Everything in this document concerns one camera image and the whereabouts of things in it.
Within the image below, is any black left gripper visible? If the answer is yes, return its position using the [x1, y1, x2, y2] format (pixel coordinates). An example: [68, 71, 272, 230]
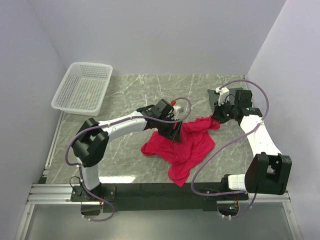
[156, 115, 183, 143]

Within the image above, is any crimson red t-shirt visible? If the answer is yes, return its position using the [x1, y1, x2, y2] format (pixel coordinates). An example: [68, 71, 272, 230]
[140, 116, 220, 187]

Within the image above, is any white perforated plastic basket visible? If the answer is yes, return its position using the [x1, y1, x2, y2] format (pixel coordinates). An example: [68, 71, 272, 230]
[51, 62, 113, 116]

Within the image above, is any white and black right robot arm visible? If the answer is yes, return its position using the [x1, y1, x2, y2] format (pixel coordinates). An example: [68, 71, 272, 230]
[208, 88, 292, 200]

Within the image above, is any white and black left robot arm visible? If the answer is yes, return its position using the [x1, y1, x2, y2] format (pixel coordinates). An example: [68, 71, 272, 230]
[70, 99, 184, 201]

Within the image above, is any black wedge block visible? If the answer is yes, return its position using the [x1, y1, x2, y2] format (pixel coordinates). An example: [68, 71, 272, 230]
[228, 87, 251, 98]

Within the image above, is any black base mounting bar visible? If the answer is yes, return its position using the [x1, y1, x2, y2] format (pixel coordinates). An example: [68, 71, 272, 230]
[70, 182, 249, 216]

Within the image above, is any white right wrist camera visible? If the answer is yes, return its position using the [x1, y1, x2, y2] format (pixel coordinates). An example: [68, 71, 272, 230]
[215, 86, 230, 106]

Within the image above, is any aluminium frame rail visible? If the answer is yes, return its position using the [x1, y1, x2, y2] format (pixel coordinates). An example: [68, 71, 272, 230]
[26, 184, 73, 205]

